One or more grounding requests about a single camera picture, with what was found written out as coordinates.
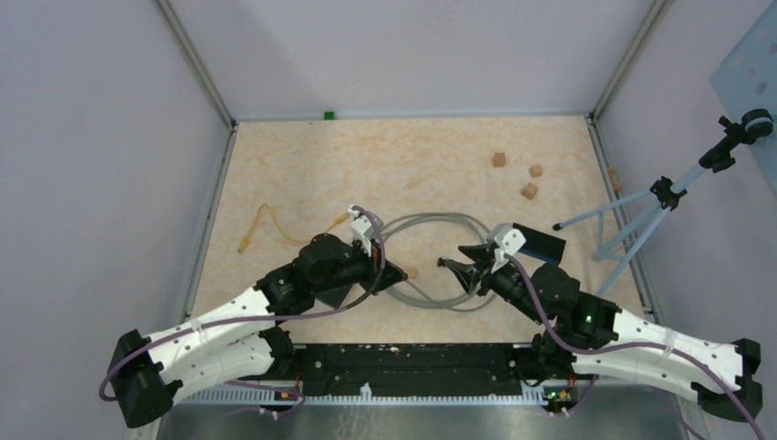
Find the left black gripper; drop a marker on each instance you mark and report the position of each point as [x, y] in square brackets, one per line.
[373, 263]

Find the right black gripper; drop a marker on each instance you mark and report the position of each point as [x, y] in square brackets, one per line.
[468, 274]

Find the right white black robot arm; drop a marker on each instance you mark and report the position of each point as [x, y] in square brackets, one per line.
[586, 335]

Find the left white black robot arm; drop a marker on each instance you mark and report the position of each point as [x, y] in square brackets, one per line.
[149, 374]

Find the wooden cube near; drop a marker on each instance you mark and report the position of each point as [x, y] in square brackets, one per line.
[529, 191]

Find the wooden cube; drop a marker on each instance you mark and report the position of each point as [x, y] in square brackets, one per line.
[529, 191]
[498, 159]
[535, 170]

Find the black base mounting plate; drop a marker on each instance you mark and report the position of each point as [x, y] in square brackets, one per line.
[421, 370]

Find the wooden cube far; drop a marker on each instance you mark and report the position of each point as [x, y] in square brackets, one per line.
[498, 159]

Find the wooden cube middle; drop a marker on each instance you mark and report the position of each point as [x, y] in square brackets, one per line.
[535, 170]

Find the light blue tripod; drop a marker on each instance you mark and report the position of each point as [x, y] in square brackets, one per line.
[665, 194]

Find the light blue perforated panel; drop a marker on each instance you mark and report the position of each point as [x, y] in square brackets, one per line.
[745, 84]

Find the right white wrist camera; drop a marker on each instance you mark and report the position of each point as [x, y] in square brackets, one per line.
[507, 241]

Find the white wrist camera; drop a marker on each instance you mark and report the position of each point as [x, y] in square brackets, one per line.
[365, 227]
[507, 241]

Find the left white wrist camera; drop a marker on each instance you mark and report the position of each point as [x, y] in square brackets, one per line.
[365, 227]

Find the black network switch box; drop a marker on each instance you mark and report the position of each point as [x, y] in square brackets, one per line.
[335, 297]

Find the black blue switch box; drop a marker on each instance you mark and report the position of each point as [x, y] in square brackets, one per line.
[547, 248]

